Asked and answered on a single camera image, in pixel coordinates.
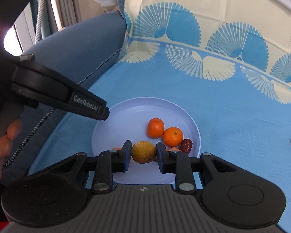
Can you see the yellow-brown round fruit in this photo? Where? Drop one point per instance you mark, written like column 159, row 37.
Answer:
column 143, row 152

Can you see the dried red date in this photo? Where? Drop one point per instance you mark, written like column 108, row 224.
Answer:
column 186, row 146

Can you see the mandarin orange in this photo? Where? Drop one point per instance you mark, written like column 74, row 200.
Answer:
column 172, row 136
column 173, row 149
column 116, row 148
column 155, row 128

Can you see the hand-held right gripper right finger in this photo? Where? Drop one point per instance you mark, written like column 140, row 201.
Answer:
column 160, row 160

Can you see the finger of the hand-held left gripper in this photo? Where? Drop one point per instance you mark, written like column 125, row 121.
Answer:
column 103, row 110

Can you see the blue fan-print blanket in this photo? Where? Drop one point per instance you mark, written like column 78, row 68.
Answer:
column 232, row 126

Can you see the person's left hand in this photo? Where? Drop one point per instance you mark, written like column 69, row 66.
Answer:
column 0, row 157

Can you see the pale blue round plate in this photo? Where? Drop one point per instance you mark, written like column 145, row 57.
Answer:
column 135, row 111

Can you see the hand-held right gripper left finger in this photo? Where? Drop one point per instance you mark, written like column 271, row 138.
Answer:
column 126, row 156

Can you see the grey curtain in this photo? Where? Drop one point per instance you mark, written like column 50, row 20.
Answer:
column 65, row 2

